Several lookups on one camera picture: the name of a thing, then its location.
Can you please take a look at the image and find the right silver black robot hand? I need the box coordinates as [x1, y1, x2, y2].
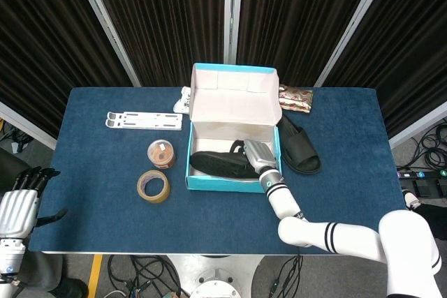
[228, 139, 277, 176]

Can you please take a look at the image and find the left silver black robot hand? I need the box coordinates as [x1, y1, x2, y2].
[0, 167, 68, 239]

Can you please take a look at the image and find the black slipper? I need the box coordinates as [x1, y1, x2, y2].
[279, 113, 323, 175]
[189, 140, 261, 179]

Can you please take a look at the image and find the light blue shoe box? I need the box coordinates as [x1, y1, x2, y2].
[184, 63, 283, 194]

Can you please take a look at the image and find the grey trouser leg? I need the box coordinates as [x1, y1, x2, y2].
[19, 252, 66, 294]

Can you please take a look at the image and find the gold red-print packet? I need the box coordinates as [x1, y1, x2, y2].
[278, 83, 314, 114]

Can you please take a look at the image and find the blue fabric table cover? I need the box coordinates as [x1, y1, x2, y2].
[28, 85, 413, 255]

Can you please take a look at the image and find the white printed snack bag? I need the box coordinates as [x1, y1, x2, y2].
[173, 85, 192, 114]

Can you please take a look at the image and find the clear jar of rubber bands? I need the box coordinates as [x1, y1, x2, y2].
[147, 139, 177, 170]

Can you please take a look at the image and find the yellow packing tape roll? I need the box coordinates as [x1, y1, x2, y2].
[136, 169, 172, 204]

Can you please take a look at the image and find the white plastic folding stand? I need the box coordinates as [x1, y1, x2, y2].
[105, 110, 184, 131]

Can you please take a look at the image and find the dark pleated curtain panel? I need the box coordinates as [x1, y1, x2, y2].
[0, 0, 133, 138]
[237, 0, 381, 88]
[85, 0, 228, 88]
[324, 0, 447, 138]

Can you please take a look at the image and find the black foot pedal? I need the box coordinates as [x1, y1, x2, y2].
[401, 177, 447, 202]

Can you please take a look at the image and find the black trouser leg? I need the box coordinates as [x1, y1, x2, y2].
[413, 202, 447, 241]

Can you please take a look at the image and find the white partition frame post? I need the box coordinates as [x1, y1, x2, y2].
[68, 0, 142, 88]
[223, 0, 244, 66]
[388, 100, 447, 149]
[0, 101, 58, 151]
[313, 0, 397, 88]

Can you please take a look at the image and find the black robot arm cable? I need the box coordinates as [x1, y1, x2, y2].
[268, 254, 304, 298]

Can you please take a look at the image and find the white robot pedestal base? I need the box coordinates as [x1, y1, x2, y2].
[166, 254, 266, 298]

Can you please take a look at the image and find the black floor cable bundle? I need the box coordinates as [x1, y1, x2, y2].
[106, 254, 182, 298]
[397, 125, 447, 173]

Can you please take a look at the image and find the white sneaker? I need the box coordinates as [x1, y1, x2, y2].
[402, 188, 423, 212]

